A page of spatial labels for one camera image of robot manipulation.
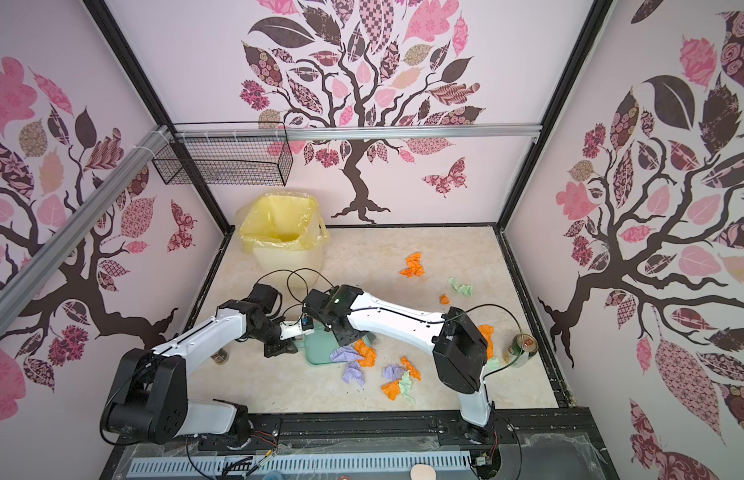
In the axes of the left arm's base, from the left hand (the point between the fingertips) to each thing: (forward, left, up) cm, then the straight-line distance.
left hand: (289, 345), depth 86 cm
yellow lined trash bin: (+35, +5, +11) cm, 37 cm away
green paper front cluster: (-11, -34, 0) cm, 36 cm away
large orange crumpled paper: (+29, -40, -1) cm, 49 cm away
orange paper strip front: (-7, -36, -1) cm, 37 cm away
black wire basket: (+74, +38, +14) cm, 84 cm away
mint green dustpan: (+1, -8, -2) cm, 9 cm away
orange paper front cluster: (-12, -30, 0) cm, 32 cm away
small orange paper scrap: (+16, -49, -1) cm, 51 cm away
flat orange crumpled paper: (-2, -23, 0) cm, 24 cm away
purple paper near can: (-2, -17, -1) cm, 17 cm away
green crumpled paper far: (+21, -56, -1) cm, 60 cm away
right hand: (+2, -20, +8) cm, 21 cm away
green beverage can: (-4, -65, +9) cm, 65 cm away
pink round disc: (-30, -37, 0) cm, 47 cm away
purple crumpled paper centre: (-7, -19, +1) cm, 21 cm away
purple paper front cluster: (-7, -31, -1) cm, 32 cm away
